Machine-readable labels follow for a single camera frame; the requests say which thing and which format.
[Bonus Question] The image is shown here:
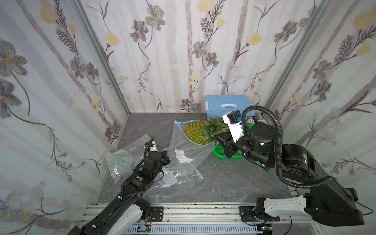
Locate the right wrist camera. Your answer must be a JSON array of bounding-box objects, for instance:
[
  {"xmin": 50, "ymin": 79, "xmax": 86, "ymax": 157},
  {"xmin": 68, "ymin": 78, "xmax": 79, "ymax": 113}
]
[{"xmin": 222, "ymin": 110, "xmax": 244, "ymax": 143}]

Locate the green plastic basket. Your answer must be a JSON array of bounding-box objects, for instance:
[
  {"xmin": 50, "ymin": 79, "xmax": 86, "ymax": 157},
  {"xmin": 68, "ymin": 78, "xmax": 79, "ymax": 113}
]
[{"xmin": 210, "ymin": 123, "xmax": 256, "ymax": 163}]

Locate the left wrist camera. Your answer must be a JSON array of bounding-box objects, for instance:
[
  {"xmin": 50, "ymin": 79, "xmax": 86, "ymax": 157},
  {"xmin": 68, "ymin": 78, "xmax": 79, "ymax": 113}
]
[{"xmin": 145, "ymin": 141, "xmax": 165, "ymax": 152}]

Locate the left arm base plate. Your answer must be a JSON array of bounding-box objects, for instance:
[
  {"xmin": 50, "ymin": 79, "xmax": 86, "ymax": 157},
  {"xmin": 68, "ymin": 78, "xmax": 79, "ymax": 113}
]
[{"xmin": 143, "ymin": 207, "xmax": 164, "ymax": 223}]

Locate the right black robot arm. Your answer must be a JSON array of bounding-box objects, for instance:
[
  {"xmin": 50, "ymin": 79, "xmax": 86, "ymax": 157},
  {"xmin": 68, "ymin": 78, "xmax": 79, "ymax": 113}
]
[{"xmin": 217, "ymin": 106, "xmax": 364, "ymax": 227}]

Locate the blue zip bag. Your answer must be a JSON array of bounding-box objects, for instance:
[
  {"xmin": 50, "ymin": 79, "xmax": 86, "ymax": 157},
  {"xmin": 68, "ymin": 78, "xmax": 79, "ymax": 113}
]
[{"xmin": 167, "ymin": 120, "xmax": 215, "ymax": 177}]

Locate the green zip bag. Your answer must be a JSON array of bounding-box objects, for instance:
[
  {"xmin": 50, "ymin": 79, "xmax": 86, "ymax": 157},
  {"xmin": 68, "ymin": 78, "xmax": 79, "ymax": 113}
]
[{"xmin": 104, "ymin": 134, "xmax": 151, "ymax": 183}]

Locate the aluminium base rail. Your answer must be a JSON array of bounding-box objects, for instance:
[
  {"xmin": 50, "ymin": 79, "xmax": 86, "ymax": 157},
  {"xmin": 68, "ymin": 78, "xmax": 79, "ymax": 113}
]
[{"xmin": 78, "ymin": 202, "xmax": 324, "ymax": 235}]

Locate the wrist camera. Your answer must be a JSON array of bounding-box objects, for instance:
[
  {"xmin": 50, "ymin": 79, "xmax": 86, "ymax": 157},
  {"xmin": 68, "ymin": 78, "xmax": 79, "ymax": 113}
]
[
  {"xmin": 145, "ymin": 141, "xmax": 165, "ymax": 152},
  {"xmin": 222, "ymin": 110, "xmax": 244, "ymax": 143}
]

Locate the blue lid storage box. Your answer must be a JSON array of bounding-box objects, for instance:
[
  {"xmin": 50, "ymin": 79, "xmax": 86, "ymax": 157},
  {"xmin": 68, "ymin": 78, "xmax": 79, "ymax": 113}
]
[{"xmin": 205, "ymin": 95, "xmax": 252, "ymax": 119}]

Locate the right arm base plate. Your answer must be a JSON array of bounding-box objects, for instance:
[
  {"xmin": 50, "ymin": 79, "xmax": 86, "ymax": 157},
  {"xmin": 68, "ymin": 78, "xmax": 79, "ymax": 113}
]
[{"xmin": 239, "ymin": 206, "xmax": 281, "ymax": 223}]

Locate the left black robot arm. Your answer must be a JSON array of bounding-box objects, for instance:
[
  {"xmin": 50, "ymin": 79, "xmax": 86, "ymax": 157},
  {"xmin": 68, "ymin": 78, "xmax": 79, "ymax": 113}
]
[{"xmin": 68, "ymin": 137, "xmax": 170, "ymax": 235}]

